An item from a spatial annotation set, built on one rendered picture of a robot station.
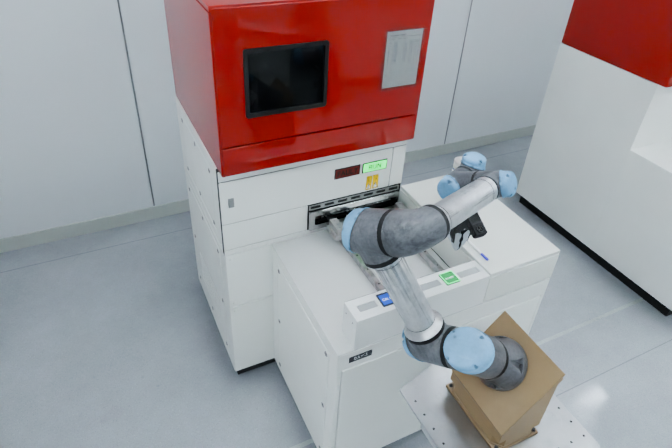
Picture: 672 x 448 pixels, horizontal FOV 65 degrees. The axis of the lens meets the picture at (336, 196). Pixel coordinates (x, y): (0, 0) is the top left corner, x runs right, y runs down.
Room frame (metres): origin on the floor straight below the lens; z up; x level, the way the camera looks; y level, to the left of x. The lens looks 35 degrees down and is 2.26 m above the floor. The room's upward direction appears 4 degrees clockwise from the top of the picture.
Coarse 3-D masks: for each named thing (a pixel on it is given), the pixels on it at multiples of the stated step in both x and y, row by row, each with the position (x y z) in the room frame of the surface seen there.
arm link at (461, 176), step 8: (456, 168) 1.38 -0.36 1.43; (464, 168) 1.37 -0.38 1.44; (448, 176) 1.32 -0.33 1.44; (456, 176) 1.32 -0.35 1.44; (464, 176) 1.31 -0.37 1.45; (440, 184) 1.31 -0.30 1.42; (448, 184) 1.29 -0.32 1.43; (456, 184) 1.29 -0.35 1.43; (464, 184) 1.29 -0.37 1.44; (440, 192) 1.31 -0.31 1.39; (448, 192) 1.29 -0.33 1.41
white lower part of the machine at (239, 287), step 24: (192, 192) 2.09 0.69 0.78; (192, 216) 2.16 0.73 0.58; (216, 240) 1.72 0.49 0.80; (216, 264) 1.75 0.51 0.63; (240, 264) 1.63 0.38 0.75; (264, 264) 1.68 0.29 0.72; (216, 288) 1.80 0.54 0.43; (240, 288) 1.63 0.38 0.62; (264, 288) 1.68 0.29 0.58; (216, 312) 1.86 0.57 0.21; (240, 312) 1.63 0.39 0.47; (264, 312) 1.68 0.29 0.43; (240, 336) 1.62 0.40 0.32; (264, 336) 1.68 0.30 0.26; (240, 360) 1.62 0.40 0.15; (264, 360) 1.67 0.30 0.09
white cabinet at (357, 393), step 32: (288, 288) 1.53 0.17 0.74; (544, 288) 1.59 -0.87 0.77; (288, 320) 1.53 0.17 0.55; (448, 320) 1.36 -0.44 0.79; (480, 320) 1.44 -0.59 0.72; (288, 352) 1.53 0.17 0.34; (320, 352) 1.26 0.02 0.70; (352, 352) 1.17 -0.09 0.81; (384, 352) 1.24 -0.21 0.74; (288, 384) 1.53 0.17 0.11; (320, 384) 1.24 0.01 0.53; (352, 384) 1.18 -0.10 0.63; (384, 384) 1.25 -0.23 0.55; (320, 416) 1.23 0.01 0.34; (352, 416) 1.19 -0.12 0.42; (384, 416) 1.26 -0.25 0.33
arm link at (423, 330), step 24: (360, 216) 1.04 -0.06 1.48; (384, 216) 1.00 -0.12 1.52; (360, 240) 1.00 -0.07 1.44; (384, 264) 0.98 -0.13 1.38; (408, 264) 1.04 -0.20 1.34; (408, 288) 1.00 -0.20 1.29; (408, 312) 0.99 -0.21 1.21; (432, 312) 1.02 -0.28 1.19; (408, 336) 0.99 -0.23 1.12; (432, 336) 0.97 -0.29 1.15; (432, 360) 0.96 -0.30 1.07
